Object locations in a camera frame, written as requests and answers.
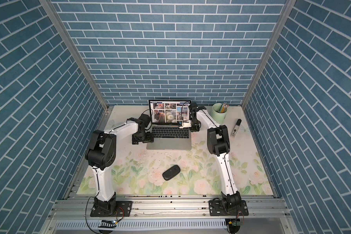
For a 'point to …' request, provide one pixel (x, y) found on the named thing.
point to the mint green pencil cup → (218, 113)
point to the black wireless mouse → (171, 172)
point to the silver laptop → (166, 115)
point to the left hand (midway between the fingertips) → (149, 142)
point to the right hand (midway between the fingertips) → (194, 128)
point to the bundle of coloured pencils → (224, 107)
